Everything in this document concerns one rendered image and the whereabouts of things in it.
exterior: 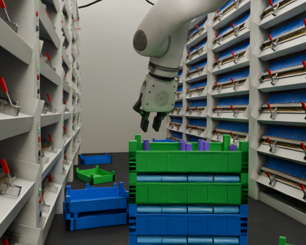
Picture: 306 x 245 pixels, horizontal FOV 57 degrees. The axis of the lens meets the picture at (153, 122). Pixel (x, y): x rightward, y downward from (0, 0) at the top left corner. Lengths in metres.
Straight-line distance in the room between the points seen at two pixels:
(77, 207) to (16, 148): 0.60
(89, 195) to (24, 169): 0.75
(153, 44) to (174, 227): 0.45
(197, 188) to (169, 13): 0.42
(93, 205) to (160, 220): 0.70
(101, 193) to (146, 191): 0.89
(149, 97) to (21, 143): 0.39
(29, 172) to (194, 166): 0.48
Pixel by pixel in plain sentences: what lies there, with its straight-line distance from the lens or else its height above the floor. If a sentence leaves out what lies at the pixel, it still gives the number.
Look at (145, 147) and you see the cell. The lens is 0.87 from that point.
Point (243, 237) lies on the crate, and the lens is 0.80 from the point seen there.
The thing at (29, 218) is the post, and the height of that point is 0.24.
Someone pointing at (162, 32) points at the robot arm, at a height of 0.73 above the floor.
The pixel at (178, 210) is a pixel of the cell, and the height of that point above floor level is 0.30.
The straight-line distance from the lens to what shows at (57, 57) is 1.61.
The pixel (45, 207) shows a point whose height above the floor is 0.18.
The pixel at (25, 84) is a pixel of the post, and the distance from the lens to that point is 0.90.
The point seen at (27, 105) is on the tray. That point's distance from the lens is 0.89.
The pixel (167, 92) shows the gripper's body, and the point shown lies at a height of 0.61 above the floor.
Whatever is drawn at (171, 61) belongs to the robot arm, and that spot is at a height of 0.68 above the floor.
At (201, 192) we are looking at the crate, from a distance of 0.74.
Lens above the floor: 0.56
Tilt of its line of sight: 2 degrees down
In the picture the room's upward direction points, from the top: straight up
